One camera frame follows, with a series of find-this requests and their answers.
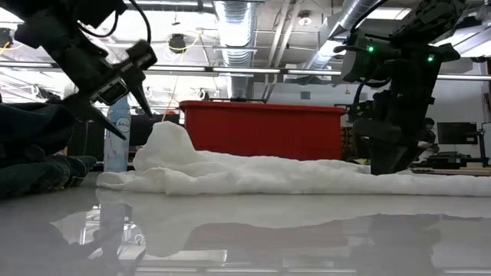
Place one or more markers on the black partition panel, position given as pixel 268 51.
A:
pixel 87 147

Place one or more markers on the brown patterned panel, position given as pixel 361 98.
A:
pixel 348 143

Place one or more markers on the white lace garment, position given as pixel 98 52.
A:
pixel 249 174

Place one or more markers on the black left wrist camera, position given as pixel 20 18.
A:
pixel 113 92

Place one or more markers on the red plastic laundry bin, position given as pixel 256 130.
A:
pixel 264 130

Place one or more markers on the black computer monitor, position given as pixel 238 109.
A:
pixel 456 133

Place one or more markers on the person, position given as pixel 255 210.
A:
pixel 429 136

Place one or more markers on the black ceiling device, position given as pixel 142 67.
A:
pixel 177 43
pixel 5 37

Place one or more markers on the ceiling light rail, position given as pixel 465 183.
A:
pixel 249 70

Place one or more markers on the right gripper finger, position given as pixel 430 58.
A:
pixel 389 161

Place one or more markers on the black desk equipment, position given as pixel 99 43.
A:
pixel 445 160

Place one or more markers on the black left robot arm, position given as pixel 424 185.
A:
pixel 38 23

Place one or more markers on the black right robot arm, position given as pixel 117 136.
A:
pixel 422 23

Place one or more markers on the ribbed silver ceiling duct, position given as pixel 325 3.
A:
pixel 236 38

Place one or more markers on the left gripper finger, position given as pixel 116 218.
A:
pixel 86 107
pixel 139 88

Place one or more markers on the dark denim jeans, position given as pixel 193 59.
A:
pixel 30 153

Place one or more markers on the light blue air freshener bottle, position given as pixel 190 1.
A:
pixel 115 153

